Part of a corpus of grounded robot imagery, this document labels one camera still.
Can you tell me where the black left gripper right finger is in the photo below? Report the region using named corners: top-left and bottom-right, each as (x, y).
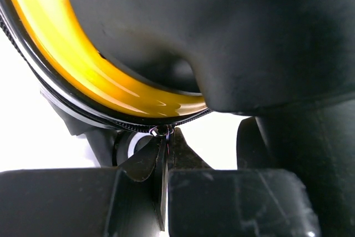
top-left (168, 127), bottom-right (322, 236)

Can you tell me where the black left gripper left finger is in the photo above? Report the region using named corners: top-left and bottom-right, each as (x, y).
top-left (1, 138), bottom-right (168, 236)

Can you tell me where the yellow hard-shell suitcase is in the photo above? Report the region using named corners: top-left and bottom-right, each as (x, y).
top-left (0, 0), bottom-right (355, 237)

